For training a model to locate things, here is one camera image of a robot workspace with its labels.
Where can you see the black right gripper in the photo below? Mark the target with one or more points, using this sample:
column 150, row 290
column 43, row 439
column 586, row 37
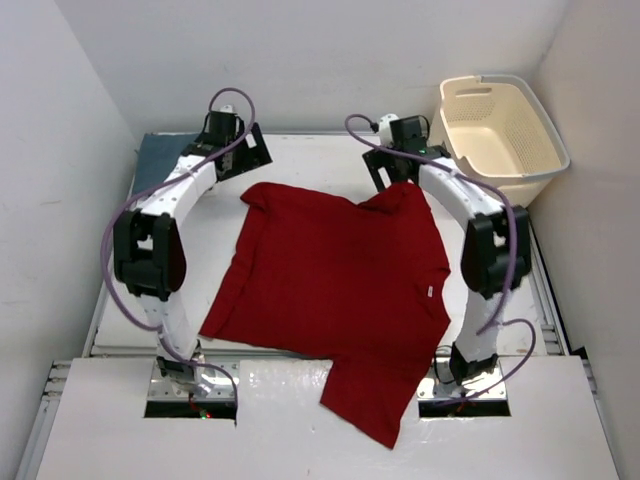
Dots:
column 377, row 159

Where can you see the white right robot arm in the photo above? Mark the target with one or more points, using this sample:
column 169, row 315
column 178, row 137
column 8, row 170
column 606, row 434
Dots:
column 496, row 252

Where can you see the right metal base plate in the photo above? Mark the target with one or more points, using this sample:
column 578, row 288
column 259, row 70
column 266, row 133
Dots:
column 439, row 385

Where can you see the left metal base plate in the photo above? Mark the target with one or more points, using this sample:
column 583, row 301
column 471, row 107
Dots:
column 213, row 383

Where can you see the teal blue t shirt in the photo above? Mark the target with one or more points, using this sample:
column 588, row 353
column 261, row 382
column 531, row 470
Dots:
column 157, row 157

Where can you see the cream plastic laundry basket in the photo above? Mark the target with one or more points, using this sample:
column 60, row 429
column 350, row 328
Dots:
column 498, row 132

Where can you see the red t shirt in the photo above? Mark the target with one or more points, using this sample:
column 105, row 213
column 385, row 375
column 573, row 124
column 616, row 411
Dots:
column 359, row 284

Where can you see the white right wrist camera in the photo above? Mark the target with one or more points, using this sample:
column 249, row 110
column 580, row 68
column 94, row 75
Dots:
column 384, row 130

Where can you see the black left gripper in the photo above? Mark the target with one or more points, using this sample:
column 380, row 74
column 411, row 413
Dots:
column 254, row 157

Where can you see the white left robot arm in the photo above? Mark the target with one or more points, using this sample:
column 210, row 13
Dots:
column 148, row 254

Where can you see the metal base plate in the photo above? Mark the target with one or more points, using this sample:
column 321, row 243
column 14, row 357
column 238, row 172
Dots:
column 213, row 383
column 439, row 385

